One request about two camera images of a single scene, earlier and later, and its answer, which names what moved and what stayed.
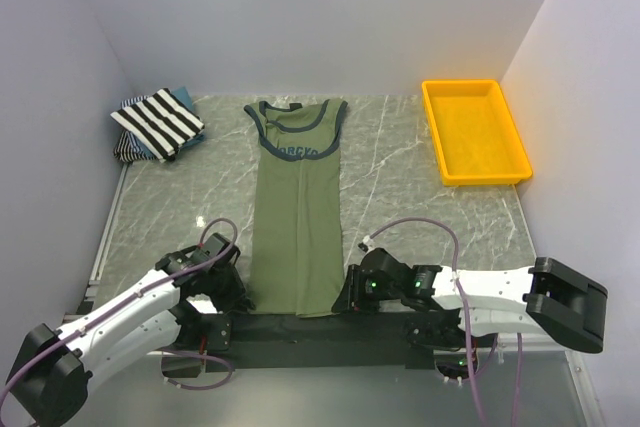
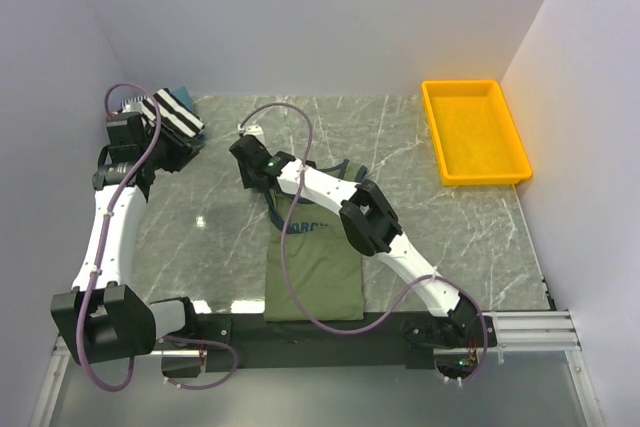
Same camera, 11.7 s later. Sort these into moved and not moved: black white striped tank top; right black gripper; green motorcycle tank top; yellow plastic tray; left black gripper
Moved: left black gripper; right black gripper; green motorcycle tank top
Not moved: black white striped tank top; yellow plastic tray
